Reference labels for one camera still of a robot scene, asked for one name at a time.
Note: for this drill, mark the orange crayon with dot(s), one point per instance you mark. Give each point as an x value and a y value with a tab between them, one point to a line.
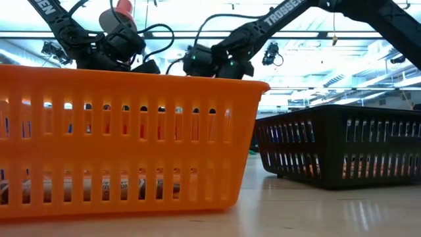
368	166

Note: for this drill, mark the black ceiling light fixture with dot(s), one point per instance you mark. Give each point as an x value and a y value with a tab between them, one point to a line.
54	52

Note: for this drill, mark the black plastic basket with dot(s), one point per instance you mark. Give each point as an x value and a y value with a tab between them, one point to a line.
332	148

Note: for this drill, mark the grey crayon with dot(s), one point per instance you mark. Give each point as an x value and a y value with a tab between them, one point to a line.
47	191
106	189

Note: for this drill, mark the orange plastic basket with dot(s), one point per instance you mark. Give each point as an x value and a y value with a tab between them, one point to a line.
131	154

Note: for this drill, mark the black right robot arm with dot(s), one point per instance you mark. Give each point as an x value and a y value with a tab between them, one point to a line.
378	16

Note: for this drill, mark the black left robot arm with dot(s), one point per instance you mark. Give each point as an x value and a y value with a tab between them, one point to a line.
59	19

